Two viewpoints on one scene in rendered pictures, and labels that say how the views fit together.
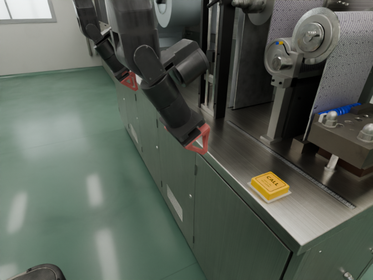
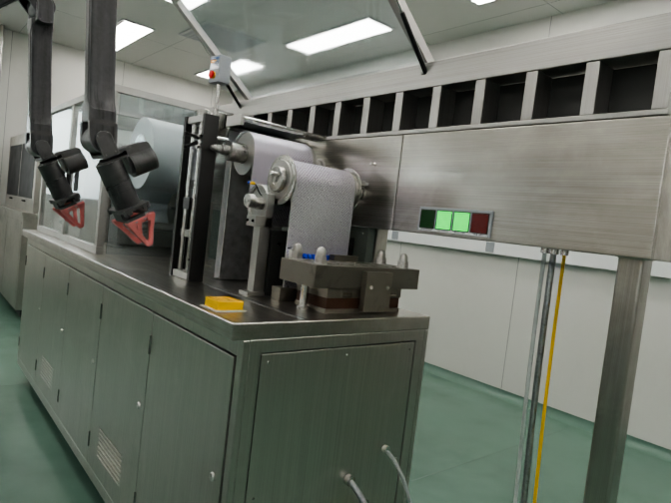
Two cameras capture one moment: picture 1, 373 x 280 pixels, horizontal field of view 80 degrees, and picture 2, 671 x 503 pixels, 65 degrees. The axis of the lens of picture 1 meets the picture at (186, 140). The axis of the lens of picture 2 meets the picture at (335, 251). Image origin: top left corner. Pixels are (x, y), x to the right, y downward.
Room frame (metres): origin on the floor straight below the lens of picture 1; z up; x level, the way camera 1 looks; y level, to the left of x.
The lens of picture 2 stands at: (-0.86, -0.16, 1.14)
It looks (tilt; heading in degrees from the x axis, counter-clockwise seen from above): 3 degrees down; 346
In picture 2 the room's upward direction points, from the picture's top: 7 degrees clockwise
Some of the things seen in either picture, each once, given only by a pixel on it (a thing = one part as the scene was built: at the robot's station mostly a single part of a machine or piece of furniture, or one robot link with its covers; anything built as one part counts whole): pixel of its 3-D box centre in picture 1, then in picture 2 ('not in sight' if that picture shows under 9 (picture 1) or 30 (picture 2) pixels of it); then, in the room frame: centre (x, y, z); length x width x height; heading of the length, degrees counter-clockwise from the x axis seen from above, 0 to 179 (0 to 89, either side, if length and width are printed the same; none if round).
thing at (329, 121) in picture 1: (331, 118); (297, 251); (0.58, -0.41, 1.05); 0.04 x 0.04 x 0.04
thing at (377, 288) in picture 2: not in sight; (376, 291); (0.53, -0.64, 0.96); 0.10 x 0.03 x 0.11; 116
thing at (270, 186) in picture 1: (269, 185); (224, 303); (0.46, -0.22, 0.91); 0.07 x 0.07 x 0.02; 26
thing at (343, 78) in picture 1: (343, 84); (320, 231); (0.70, -0.50, 1.11); 0.23 x 0.01 x 0.18; 116
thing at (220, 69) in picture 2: not in sight; (218, 70); (1.21, -0.15, 1.66); 0.07 x 0.07 x 0.10; 32
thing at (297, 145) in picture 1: (324, 136); (314, 293); (0.70, -0.50, 0.92); 0.28 x 0.04 x 0.04; 116
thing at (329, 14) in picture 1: (313, 37); (281, 180); (0.70, -0.36, 1.25); 0.15 x 0.01 x 0.15; 26
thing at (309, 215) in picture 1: (184, 79); (160, 262); (1.56, 0.01, 0.88); 2.52 x 0.66 x 0.04; 26
